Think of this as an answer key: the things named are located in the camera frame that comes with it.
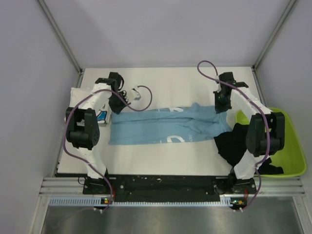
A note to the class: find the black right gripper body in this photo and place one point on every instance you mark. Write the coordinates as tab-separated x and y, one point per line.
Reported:
221	104

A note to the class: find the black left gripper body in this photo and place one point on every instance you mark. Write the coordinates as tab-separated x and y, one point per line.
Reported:
115	103

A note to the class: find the light blue t shirt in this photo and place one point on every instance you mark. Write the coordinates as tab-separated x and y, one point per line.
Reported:
168	125

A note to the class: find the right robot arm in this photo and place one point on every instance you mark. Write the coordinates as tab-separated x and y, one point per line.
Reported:
244	100

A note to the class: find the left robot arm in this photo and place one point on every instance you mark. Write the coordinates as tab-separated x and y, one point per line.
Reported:
83	131

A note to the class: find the black t shirt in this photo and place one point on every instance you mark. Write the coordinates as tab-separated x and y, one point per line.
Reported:
231	146

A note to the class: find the green plastic bin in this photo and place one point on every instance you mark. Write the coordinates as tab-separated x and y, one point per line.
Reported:
292	146

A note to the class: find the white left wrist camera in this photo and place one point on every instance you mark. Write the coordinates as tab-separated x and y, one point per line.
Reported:
133	94

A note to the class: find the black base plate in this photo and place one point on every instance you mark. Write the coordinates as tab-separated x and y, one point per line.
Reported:
170	196

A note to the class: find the aluminium frame rail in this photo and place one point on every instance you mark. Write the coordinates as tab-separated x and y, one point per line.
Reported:
268	186

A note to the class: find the light blue cable duct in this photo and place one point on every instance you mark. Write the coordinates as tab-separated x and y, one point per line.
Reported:
103	202

